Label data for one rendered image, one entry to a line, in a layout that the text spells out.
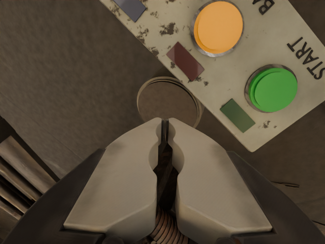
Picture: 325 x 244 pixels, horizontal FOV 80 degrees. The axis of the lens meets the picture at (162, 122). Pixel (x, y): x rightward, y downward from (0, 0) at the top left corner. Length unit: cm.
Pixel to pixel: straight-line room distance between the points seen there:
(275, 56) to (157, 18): 11
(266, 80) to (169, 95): 17
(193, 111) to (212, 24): 17
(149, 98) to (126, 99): 72
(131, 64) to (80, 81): 35
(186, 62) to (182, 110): 15
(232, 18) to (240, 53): 3
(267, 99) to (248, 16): 7
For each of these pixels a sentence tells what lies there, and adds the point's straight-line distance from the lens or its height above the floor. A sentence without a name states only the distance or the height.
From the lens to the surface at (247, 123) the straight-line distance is 21.
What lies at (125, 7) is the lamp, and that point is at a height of 62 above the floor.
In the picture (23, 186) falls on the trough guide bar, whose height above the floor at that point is 70.
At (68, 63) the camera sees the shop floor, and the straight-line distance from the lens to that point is 119.
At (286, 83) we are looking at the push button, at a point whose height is 61.
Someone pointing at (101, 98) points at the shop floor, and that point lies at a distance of 115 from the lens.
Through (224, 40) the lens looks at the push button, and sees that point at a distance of 19.
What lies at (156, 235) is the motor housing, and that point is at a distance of 74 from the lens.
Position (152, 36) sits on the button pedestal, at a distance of 20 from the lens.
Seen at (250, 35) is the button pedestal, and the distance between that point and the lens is 20.
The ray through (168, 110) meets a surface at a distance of 34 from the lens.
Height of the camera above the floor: 79
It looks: 50 degrees down
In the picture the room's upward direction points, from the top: 148 degrees counter-clockwise
